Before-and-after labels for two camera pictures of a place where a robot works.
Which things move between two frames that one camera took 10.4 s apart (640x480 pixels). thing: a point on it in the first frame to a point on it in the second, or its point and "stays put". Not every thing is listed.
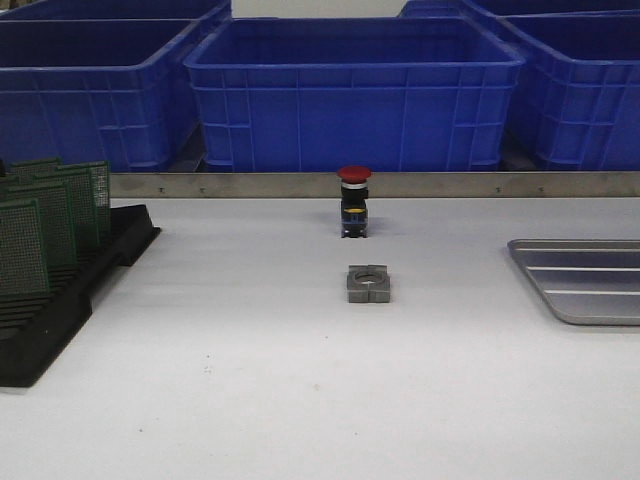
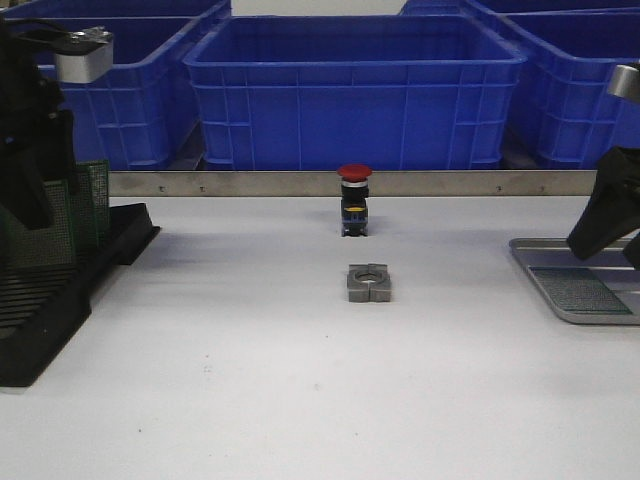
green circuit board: x=22 y=265 to x=581 y=289
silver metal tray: x=587 y=281 stays put
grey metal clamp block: x=368 y=283 stays put
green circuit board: x=55 y=210 stays put
